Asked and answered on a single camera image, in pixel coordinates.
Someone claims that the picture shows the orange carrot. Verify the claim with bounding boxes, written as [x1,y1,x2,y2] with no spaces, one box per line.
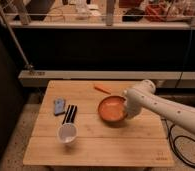
[94,85,111,94]

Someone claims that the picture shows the wooden table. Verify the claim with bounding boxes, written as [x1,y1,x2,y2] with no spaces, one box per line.
[23,80,174,167]

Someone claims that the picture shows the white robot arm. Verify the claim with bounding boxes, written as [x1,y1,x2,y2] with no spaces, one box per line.
[123,80,195,134]

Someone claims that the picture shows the black floor cable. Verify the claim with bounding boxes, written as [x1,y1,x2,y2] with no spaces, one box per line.
[162,105,195,169]

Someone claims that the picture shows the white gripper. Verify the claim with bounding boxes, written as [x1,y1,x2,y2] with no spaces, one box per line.
[124,104,140,119]

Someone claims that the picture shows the red object on bench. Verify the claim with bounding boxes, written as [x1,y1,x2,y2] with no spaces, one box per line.
[145,3,166,22]

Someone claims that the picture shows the blue grey sponge block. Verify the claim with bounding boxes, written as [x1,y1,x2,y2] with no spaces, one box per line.
[54,98,65,116]

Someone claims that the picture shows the white long shelf rail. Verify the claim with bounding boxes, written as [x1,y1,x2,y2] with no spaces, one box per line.
[18,70,195,88]

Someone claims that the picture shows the orange ceramic bowl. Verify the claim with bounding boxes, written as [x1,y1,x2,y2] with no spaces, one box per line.
[97,96,126,123]

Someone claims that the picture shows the grey metal pole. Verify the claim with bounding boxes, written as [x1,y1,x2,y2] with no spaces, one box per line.
[0,5,35,74]

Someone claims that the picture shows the black object on bench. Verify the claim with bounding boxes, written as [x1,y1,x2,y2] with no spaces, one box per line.
[122,8,145,22]

